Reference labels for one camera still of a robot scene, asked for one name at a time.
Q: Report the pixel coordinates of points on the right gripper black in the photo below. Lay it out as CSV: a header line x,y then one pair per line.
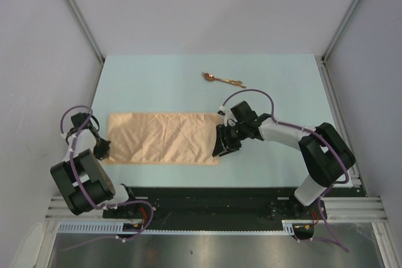
x,y
223,145

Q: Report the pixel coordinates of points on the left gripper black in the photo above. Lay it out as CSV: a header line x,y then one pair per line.
x,y
104,152

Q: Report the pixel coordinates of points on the peach satin napkin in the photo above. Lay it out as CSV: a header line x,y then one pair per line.
x,y
163,138

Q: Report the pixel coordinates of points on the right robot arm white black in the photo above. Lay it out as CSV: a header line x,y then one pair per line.
x,y
325,154

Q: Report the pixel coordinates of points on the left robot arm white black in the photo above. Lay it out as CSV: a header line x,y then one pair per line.
x,y
80,178

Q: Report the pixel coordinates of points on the copper spoon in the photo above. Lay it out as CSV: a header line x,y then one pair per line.
x,y
216,77

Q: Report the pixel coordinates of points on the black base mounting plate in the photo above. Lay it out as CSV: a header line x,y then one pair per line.
x,y
215,209

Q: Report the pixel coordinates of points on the aluminium frame rail right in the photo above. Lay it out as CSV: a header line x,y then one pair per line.
x,y
338,117

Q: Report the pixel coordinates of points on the aluminium cross rail front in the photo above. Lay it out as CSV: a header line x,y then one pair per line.
x,y
339,210

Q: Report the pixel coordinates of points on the aluminium frame post left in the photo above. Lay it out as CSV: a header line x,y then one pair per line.
x,y
85,30

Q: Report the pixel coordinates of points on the aluminium frame post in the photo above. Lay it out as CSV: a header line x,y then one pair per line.
x,y
85,30
341,29

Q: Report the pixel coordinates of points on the aluminium frame post right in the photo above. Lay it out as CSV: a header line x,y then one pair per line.
x,y
341,29

